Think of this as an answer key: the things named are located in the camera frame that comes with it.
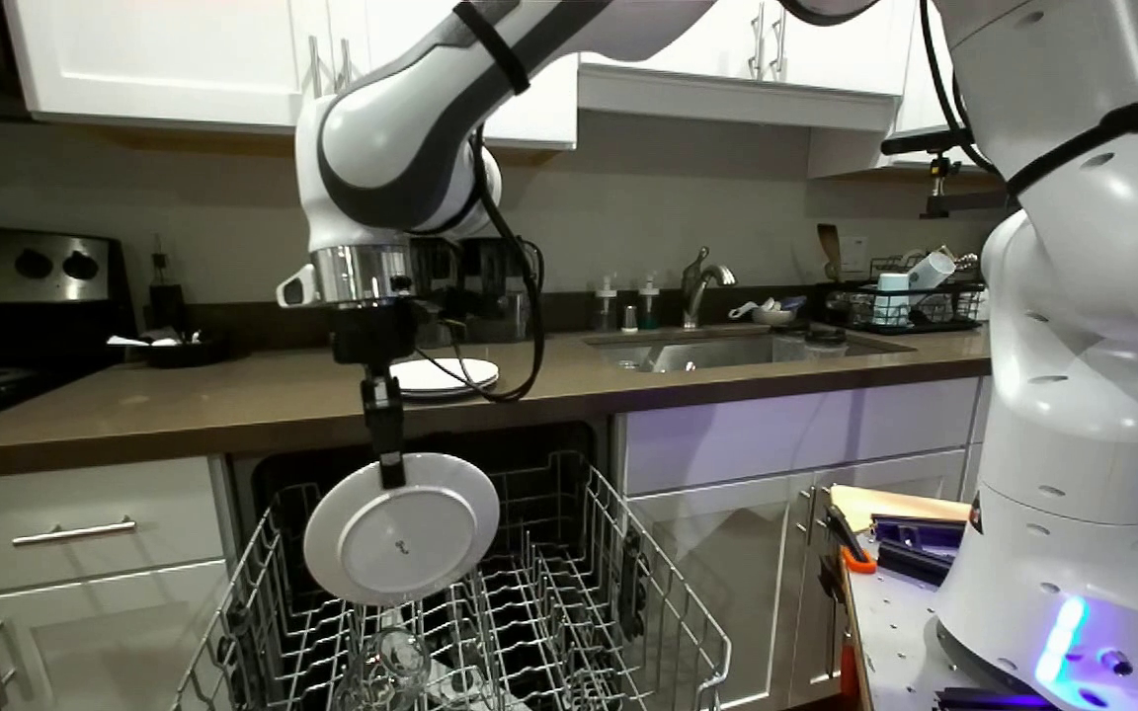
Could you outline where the white wire dishwasher rack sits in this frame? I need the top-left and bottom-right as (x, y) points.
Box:
(169, 449), (740, 711)

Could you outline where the stainless black stove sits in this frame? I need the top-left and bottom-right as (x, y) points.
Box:
(0, 220), (137, 438)

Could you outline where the white sink base cabinet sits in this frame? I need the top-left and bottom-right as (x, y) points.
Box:
(611, 377), (987, 711)

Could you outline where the silver drawer bar handle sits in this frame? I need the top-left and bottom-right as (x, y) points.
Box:
(7, 512), (142, 552)

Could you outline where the clear drinking glass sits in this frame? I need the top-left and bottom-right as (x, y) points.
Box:
(365, 600), (448, 711)

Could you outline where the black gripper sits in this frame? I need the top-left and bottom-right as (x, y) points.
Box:
(328, 298), (423, 494)

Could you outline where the wide white wall cabinet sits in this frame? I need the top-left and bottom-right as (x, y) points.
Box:
(0, 0), (585, 151)

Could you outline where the silver wall cabinet handle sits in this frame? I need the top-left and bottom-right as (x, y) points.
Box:
(302, 30), (339, 101)
(332, 37), (370, 95)

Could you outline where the dark glass bottle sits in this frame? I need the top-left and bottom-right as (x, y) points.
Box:
(142, 250), (192, 334)

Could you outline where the black flat devices stack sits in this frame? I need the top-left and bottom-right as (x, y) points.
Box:
(869, 511), (973, 586)

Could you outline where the orange handled tool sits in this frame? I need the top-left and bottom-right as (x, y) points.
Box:
(836, 527), (881, 577)

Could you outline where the black open dishwasher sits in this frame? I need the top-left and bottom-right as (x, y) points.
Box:
(225, 417), (619, 711)

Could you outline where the black dish drying rack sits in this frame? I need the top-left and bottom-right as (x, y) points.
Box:
(823, 240), (995, 334)

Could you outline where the light wooden board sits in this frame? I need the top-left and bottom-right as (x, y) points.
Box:
(827, 481), (975, 538)

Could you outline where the stainless steel sink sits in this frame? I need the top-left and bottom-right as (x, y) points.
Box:
(585, 325), (915, 378)

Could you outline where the chrome sink faucet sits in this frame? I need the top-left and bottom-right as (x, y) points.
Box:
(676, 254), (740, 333)

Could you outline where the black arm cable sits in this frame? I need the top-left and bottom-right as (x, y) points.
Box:
(407, 124), (553, 408)

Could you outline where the dark shallow dish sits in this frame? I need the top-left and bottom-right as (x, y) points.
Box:
(103, 326), (249, 370)

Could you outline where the white plate with foot ring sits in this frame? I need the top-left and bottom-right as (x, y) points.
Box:
(302, 449), (507, 614)

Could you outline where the white drawer with handle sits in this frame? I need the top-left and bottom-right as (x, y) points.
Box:
(0, 456), (231, 600)

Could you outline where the white wall cabinet above sink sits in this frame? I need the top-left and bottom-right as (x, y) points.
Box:
(576, 0), (921, 134)

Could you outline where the black camera on stand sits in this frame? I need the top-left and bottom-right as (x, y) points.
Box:
(877, 128), (995, 220)

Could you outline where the white base cabinet door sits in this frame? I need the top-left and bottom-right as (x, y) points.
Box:
(0, 557), (238, 711)

